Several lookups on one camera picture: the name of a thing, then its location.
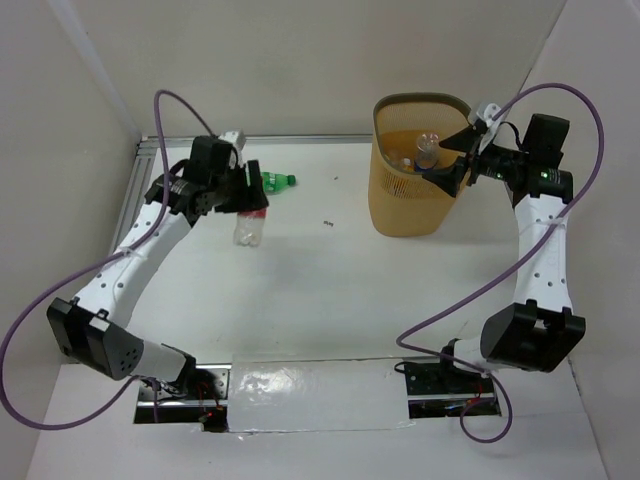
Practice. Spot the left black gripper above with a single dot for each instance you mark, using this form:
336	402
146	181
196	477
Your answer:
247	187

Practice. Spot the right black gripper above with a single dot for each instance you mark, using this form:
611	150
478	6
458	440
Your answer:
451	177

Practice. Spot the clear bottle red label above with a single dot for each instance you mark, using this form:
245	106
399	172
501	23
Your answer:
249	228

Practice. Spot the clear bottle blue label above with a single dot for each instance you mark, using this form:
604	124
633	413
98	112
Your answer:
428	152

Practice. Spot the clear bottle yellow cap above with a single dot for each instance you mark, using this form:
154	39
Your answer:
408	166

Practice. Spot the clear bottle orange white label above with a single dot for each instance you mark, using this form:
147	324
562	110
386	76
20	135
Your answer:
395	157

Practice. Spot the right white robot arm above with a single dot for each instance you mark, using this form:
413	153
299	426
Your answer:
539	328

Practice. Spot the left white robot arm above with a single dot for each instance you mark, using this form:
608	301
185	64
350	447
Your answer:
91	327

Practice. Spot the orange mesh waste bin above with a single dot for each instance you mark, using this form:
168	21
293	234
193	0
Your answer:
403	204

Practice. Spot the green plastic bottle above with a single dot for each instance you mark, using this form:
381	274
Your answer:
275	183

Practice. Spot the white tape sheet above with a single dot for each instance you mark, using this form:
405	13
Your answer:
316	396

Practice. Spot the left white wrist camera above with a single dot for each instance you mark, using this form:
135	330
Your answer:
237	139

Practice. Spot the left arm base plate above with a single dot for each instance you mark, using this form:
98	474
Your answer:
204	404

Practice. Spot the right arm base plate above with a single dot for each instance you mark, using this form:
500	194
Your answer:
436	392

